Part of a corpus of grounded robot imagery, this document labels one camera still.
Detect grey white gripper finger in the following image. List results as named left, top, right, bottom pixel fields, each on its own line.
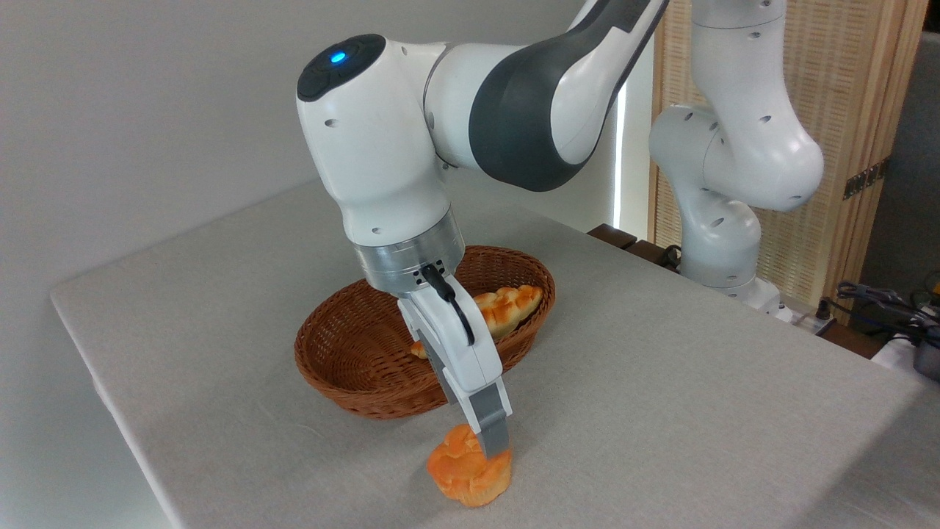
left=460, top=373, right=513, bottom=456

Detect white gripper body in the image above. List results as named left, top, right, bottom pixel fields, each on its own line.
left=397, top=276, right=505, bottom=406

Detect round orange bread bun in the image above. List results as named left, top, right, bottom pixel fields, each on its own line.
left=426, top=423, right=514, bottom=508

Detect long braided bread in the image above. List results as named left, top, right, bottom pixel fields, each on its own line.
left=410, top=284, right=545, bottom=360

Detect brown wicker basket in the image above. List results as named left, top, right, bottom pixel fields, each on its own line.
left=294, top=245, right=557, bottom=420

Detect dark brown wooden board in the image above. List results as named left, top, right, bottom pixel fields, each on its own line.
left=587, top=223, right=685, bottom=274

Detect metal screen hinge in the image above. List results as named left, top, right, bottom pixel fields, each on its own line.
left=842, top=157, right=892, bottom=201

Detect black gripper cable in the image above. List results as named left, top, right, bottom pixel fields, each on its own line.
left=419, top=265, right=477, bottom=347

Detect grey cable bundle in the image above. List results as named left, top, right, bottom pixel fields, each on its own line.
left=817, top=281, right=940, bottom=346

